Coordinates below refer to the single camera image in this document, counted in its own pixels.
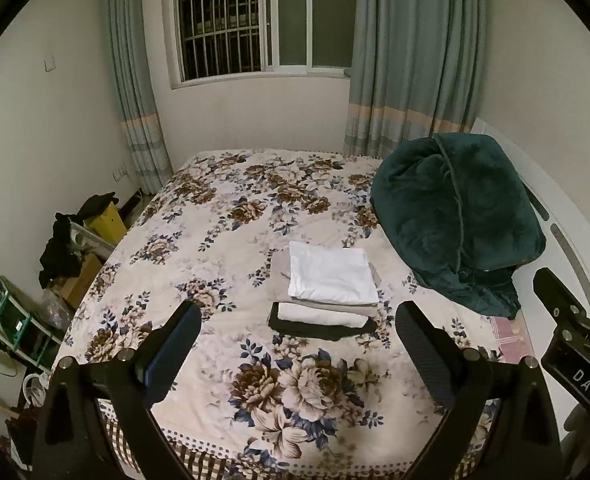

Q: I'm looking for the blue-grey curtain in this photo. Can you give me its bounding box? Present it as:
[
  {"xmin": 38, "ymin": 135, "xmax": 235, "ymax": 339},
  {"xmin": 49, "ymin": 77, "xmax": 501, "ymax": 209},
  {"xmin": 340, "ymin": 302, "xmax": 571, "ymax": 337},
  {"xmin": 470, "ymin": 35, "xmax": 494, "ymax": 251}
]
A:
[
  {"xmin": 343, "ymin": 0, "xmax": 486, "ymax": 158},
  {"xmin": 102, "ymin": 0, "xmax": 173, "ymax": 196}
]

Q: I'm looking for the floral bedsheet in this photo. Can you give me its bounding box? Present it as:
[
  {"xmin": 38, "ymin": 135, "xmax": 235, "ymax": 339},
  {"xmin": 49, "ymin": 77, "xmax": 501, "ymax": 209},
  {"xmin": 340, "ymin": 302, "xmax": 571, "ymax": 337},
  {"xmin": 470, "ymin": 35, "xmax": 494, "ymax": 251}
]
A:
[{"xmin": 57, "ymin": 149, "xmax": 533, "ymax": 480}]

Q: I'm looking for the dark clothes pile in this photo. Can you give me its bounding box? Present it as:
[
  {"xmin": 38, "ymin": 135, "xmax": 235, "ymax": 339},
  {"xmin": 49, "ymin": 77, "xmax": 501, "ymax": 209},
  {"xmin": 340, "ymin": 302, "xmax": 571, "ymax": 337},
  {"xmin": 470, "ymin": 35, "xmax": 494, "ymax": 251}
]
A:
[{"xmin": 39, "ymin": 192, "xmax": 120, "ymax": 288}]

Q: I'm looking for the barred window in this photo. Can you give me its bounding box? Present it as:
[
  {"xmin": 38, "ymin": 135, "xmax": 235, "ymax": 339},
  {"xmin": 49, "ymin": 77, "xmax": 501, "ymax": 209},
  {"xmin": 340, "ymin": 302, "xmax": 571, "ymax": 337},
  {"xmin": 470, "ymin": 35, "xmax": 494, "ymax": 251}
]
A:
[{"xmin": 167, "ymin": 0, "xmax": 361, "ymax": 90}]

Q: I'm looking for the cardboard box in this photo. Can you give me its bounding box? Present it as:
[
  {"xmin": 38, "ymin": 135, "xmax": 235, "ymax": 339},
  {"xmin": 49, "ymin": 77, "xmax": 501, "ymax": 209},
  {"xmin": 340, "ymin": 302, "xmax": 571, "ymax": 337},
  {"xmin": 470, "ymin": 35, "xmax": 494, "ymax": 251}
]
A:
[{"xmin": 57, "ymin": 252, "xmax": 103, "ymax": 308}]

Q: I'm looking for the black garment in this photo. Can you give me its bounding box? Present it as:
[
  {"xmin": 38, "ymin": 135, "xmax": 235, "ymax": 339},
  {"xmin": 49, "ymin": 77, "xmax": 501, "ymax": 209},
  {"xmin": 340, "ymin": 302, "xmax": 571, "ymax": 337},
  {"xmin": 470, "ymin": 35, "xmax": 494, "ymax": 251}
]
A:
[{"xmin": 267, "ymin": 301, "xmax": 376, "ymax": 342}]

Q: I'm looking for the dark green blanket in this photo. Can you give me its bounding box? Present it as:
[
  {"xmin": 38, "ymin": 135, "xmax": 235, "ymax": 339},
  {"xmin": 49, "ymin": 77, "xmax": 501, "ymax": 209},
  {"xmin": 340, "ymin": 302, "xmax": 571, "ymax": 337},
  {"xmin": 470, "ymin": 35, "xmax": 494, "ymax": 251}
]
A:
[{"xmin": 370, "ymin": 132, "xmax": 547, "ymax": 320}]

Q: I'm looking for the beige folded garment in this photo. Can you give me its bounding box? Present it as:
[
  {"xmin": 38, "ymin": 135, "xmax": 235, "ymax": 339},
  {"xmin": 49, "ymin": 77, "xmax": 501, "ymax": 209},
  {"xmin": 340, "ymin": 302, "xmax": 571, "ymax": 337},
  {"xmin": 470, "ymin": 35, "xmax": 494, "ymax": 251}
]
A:
[{"xmin": 269, "ymin": 249, "xmax": 383, "ymax": 318}]

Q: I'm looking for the white headboard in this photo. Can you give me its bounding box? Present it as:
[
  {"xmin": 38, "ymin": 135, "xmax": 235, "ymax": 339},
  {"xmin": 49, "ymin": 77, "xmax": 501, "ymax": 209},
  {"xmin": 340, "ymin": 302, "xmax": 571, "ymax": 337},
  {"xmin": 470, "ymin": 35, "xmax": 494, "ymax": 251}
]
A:
[{"xmin": 468, "ymin": 117, "xmax": 590, "ymax": 331}]

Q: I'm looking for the yellow box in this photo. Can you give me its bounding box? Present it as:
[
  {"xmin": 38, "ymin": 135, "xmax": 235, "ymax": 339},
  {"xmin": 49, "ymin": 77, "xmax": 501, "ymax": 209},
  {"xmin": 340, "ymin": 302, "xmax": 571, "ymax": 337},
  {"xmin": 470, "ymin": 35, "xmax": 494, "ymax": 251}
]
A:
[{"xmin": 84, "ymin": 203, "xmax": 128, "ymax": 243}]

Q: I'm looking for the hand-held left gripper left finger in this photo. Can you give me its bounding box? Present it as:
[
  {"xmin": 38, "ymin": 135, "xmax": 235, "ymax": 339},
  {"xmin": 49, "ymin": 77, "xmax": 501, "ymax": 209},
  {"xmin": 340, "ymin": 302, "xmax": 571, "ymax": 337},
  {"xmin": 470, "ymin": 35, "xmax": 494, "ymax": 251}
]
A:
[{"xmin": 32, "ymin": 300, "xmax": 205, "ymax": 480}]

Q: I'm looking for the white garment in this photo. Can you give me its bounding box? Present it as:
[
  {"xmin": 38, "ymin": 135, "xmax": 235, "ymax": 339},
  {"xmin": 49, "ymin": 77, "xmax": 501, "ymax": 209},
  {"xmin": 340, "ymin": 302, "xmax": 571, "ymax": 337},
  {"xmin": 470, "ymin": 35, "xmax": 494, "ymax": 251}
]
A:
[{"xmin": 287, "ymin": 241, "xmax": 380, "ymax": 306}]

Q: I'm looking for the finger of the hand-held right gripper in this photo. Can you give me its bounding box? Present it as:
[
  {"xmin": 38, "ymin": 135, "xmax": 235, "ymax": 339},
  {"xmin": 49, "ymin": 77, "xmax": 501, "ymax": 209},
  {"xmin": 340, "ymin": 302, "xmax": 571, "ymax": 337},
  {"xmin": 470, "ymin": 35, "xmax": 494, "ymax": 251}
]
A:
[{"xmin": 532, "ymin": 267, "xmax": 588, "ymax": 322}]

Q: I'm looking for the clear plastic bag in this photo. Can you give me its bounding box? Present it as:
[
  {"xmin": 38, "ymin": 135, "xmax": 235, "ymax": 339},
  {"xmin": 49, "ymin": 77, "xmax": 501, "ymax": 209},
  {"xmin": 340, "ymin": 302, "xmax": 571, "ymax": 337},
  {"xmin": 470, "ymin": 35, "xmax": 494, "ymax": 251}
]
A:
[{"xmin": 40, "ymin": 287, "xmax": 73, "ymax": 331}]

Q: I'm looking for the green storage rack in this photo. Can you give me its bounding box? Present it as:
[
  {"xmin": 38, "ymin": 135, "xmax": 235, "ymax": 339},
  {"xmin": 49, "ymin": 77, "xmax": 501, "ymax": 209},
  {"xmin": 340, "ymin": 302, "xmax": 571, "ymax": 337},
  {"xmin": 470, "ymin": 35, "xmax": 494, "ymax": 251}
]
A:
[{"xmin": 0, "ymin": 267, "xmax": 63, "ymax": 368}]

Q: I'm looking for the cream folded garment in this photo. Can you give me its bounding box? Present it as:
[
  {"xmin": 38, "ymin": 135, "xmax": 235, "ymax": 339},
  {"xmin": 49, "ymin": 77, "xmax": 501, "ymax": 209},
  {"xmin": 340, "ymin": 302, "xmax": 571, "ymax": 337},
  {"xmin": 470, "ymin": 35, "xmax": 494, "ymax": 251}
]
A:
[{"xmin": 276, "ymin": 302, "xmax": 368, "ymax": 329}]

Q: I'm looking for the pink cloth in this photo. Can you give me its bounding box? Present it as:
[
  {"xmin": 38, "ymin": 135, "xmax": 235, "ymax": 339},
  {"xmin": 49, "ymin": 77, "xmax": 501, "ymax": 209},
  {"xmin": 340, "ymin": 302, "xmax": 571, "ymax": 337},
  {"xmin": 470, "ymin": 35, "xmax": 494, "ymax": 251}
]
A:
[{"xmin": 490, "ymin": 316, "xmax": 533, "ymax": 348}]

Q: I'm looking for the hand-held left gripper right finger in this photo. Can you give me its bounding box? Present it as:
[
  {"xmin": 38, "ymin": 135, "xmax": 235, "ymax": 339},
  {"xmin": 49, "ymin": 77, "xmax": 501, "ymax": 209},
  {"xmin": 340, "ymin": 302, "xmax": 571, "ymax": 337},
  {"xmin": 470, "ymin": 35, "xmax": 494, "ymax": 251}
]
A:
[{"xmin": 395, "ymin": 301, "xmax": 564, "ymax": 480}]

